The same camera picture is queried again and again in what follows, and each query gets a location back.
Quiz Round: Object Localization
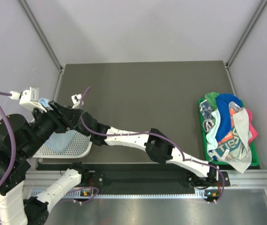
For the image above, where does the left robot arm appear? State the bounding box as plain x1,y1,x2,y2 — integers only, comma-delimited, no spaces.
0,102,90,225

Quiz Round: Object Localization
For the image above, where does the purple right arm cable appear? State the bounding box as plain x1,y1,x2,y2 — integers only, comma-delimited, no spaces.
79,86,225,203

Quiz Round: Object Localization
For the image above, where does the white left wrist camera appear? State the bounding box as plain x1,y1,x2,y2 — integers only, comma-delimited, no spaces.
9,87,47,112

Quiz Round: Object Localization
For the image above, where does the white grey cloth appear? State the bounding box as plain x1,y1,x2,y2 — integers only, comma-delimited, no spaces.
228,107,252,173

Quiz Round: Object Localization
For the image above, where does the pink cloth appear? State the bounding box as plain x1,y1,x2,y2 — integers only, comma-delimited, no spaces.
246,109,259,145

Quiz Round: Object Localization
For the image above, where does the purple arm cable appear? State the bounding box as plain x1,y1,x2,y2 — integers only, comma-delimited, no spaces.
79,86,225,203
0,90,99,225

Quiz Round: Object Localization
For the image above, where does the patterned white blue cloth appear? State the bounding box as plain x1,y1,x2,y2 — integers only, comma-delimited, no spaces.
200,99,215,133

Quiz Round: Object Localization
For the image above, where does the aluminium frame right post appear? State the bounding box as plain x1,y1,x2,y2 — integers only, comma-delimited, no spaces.
225,0,267,70

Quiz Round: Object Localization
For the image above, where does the slotted grey cable duct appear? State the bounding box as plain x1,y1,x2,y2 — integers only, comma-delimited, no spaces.
30,187,221,199

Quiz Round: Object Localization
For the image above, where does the aluminium frame left post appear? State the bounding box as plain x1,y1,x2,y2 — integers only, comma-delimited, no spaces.
17,0,63,72

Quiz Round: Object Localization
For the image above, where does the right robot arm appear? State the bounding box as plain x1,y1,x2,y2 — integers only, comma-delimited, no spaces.
75,112,225,187

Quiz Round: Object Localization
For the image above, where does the green plastic tray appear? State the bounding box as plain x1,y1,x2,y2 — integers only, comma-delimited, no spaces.
198,98,260,166

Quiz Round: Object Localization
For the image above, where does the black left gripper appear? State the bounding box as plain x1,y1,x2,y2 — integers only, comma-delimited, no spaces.
22,99,85,158

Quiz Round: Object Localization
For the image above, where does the orange teal printed cloth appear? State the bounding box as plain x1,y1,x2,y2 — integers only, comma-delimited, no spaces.
213,126,249,161

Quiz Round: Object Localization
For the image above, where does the aluminium frame post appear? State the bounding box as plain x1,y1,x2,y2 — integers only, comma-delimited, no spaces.
225,0,267,70
17,0,63,72

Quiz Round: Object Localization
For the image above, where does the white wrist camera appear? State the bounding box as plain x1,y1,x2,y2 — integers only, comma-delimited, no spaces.
9,87,47,112
71,94,84,109

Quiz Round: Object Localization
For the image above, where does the white perforated plastic basket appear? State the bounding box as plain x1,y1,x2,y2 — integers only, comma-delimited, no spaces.
33,132,92,159

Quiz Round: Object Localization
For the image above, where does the black table front rail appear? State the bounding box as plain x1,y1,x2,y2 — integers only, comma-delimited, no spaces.
37,163,230,188

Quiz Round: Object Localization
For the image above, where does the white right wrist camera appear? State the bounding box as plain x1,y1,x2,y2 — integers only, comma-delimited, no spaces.
71,94,84,109

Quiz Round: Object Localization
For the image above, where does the royal blue cloth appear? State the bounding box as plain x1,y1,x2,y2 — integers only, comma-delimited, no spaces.
215,93,243,142

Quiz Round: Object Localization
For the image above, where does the light blue towel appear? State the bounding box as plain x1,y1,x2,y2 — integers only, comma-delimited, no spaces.
38,97,78,153

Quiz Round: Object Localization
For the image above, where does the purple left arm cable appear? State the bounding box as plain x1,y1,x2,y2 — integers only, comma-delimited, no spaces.
0,90,99,225

